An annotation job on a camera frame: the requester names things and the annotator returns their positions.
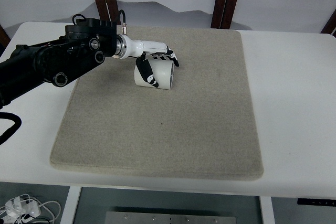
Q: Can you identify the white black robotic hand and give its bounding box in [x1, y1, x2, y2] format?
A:
[121, 35, 180, 88]

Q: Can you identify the white ribbed cup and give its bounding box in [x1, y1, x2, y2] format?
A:
[134, 59, 174, 90]

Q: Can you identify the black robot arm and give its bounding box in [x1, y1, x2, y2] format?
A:
[1, 10, 179, 106]

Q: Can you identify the beige felt mat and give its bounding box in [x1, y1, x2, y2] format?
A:
[50, 26, 264, 180]

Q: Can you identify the black desk control panel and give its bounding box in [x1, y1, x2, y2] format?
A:
[297, 198, 335, 207]

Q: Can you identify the brown wooden post far left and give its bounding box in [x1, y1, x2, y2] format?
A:
[0, 25, 11, 48]

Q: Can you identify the grey metal base plate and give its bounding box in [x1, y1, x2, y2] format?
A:
[104, 211, 237, 224]

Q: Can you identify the black sleeved arm cable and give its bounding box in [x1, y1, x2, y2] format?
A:
[0, 112, 22, 146]

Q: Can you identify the brown wooden post far right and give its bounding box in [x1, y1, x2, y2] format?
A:
[321, 10, 336, 37]

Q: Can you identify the white charger with cables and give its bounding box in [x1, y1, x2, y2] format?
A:
[1, 194, 62, 223]

